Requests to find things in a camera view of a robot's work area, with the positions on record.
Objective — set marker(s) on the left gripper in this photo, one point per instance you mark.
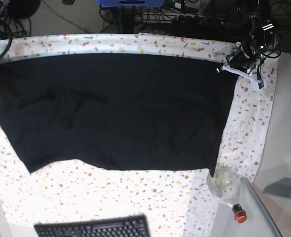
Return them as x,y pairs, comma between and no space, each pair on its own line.
247,56

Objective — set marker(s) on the black t-shirt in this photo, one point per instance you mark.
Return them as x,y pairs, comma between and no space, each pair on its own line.
116,111

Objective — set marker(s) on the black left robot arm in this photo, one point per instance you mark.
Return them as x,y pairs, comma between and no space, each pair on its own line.
260,38

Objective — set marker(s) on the black power strip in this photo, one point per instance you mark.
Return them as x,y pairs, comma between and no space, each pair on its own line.
173,18

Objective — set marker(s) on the blue box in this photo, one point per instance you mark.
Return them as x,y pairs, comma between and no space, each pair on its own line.
132,3

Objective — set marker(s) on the clear glass bottle red cap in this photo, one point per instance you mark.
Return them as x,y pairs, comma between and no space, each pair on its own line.
224,186

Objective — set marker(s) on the black computer keyboard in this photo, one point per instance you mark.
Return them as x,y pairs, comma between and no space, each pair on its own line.
133,226

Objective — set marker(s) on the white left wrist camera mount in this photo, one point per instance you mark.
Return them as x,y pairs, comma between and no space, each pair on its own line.
255,80

